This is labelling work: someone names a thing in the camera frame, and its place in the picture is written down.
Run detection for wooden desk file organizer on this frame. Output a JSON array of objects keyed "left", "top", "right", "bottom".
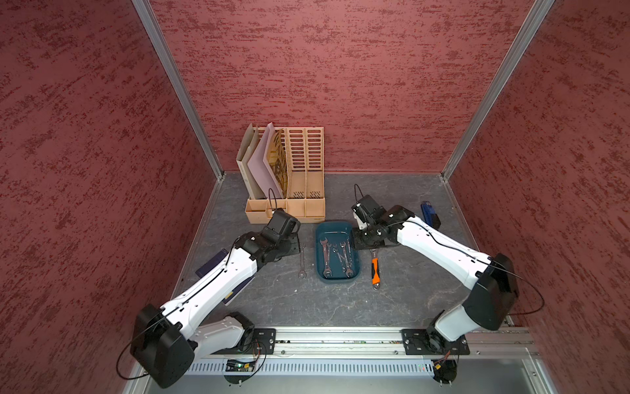
[{"left": 245, "top": 126, "right": 326, "bottom": 224}]

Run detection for beige file folder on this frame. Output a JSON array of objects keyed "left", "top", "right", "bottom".
[{"left": 236, "top": 124, "right": 264, "bottom": 200}]

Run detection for orange handled adjustable wrench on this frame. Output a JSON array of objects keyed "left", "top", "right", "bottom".
[{"left": 371, "top": 249, "right": 381, "bottom": 290}]

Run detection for aluminium front rail frame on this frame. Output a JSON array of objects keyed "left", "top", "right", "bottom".
[{"left": 166, "top": 327, "right": 558, "bottom": 393}]

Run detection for teal plastic storage tray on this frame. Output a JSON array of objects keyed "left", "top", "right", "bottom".
[{"left": 315, "top": 221, "right": 361, "bottom": 285}]

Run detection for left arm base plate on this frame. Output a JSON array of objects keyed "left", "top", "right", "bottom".
[{"left": 230, "top": 328, "right": 277, "bottom": 355}]

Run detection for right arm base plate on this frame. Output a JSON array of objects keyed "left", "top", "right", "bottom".
[{"left": 400, "top": 329, "right": 470, "bottom": 356}]

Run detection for pink file folder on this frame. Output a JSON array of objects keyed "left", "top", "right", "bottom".
[{"left": 249, "top": 122, "right": 288, "bottom": 199}]

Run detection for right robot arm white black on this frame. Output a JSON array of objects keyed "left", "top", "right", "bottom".
[{"left": 352, "top": 195, "right": 518, "bottom": 351}]

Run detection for dark blue notebook yellow label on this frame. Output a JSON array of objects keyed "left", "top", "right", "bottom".
[{"left": 195, "top": 249, "right": 254, "bottom": 305}]

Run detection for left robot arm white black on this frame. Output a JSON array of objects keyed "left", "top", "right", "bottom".
[{"left": 127, "top": 208, "right": 301, "bottom": 388}]

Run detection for silver end wrench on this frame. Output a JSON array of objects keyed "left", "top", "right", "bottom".
[{"left": 299, "top": 250, "right": 307, "bottom": 280}]

